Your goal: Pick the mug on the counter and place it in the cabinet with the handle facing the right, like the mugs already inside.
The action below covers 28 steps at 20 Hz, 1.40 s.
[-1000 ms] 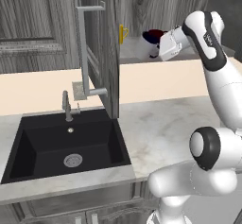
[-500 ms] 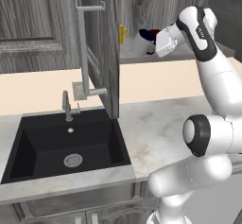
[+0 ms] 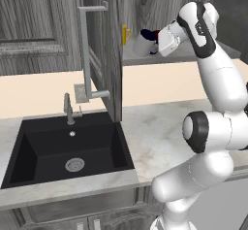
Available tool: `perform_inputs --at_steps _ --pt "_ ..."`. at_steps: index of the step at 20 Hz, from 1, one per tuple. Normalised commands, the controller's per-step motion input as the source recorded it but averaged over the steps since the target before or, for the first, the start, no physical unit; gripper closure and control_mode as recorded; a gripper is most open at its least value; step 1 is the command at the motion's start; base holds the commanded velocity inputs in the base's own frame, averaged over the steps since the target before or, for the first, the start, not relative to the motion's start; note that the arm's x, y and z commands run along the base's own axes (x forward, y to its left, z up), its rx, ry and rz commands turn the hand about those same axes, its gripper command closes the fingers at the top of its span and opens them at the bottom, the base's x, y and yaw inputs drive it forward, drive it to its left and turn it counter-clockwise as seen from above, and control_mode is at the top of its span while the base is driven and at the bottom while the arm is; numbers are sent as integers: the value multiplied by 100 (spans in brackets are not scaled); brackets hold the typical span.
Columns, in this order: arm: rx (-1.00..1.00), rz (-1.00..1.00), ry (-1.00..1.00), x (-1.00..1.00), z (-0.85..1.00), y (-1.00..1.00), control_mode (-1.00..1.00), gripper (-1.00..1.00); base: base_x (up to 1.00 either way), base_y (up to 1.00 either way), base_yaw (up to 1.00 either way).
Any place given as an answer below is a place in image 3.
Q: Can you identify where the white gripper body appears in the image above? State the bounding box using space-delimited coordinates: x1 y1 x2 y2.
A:
157 23 181 58

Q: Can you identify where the red and white mug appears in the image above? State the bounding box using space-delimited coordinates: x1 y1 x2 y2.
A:
148 29 162 56

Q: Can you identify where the white mug with dark inside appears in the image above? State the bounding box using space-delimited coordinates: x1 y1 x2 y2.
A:
132 28 159 59

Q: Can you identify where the yellow mug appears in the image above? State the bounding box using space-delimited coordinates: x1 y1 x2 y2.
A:
121 24 133 47

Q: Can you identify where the grey wood panelled cabinet door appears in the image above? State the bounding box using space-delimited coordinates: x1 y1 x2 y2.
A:
0 0 83 77

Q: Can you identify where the grey wood base cabinet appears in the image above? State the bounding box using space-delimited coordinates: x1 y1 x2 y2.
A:
0 184 168 230

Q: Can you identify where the grey tap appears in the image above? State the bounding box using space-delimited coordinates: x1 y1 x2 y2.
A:
62 92 84 126

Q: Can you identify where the black sink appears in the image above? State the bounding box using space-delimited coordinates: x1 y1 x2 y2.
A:
0 111 136 190

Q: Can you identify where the grey wood wall cabinet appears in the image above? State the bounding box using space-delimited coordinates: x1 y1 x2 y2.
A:
121 0 242 68

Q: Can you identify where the grey bar door handle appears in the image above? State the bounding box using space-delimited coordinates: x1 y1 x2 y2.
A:
77 1 111 101

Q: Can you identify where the grey wall socket plate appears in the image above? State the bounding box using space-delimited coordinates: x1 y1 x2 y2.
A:
73 82 90 104

